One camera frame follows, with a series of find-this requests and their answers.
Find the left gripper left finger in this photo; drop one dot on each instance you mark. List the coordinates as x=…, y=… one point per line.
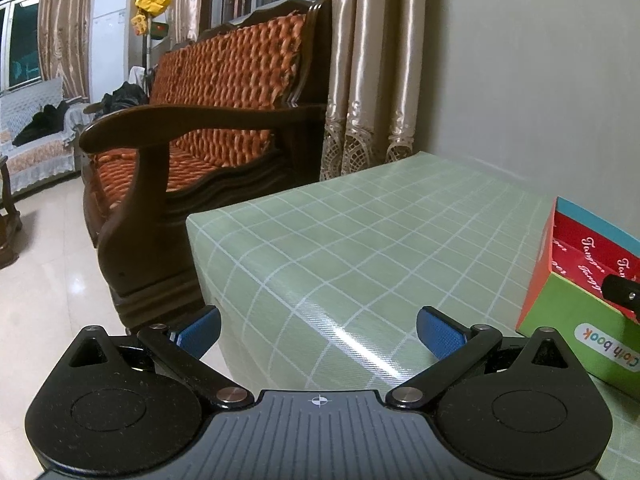
x=178, y=347

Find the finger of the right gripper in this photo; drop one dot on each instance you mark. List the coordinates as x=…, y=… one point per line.
x=623, y=294

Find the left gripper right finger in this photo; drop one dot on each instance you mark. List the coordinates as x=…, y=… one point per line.
x=458, y=350

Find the colourful cardboard box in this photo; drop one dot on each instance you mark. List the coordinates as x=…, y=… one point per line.
x=577, y=251

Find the green checked tablecloth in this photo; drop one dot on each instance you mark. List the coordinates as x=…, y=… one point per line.
x=319, y=287

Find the dark wooden side table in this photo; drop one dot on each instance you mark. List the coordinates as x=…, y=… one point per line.
x=10, y=221

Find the wooden sofa orange cushion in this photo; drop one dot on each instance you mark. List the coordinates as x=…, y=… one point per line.
x=235, y=115

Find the black clothes pile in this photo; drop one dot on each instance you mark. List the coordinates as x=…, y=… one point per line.
x=126, y=96

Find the black clothing on sofa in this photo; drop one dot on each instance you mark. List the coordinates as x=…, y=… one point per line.
x=49, y=120

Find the white refrigerator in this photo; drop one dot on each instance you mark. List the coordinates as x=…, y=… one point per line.
x=114, y=48

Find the beige satin curtain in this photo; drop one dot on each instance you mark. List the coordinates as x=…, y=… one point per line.
x=374, y=86

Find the yellow hanging bag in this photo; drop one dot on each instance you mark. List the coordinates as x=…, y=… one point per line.
x=146, y=9

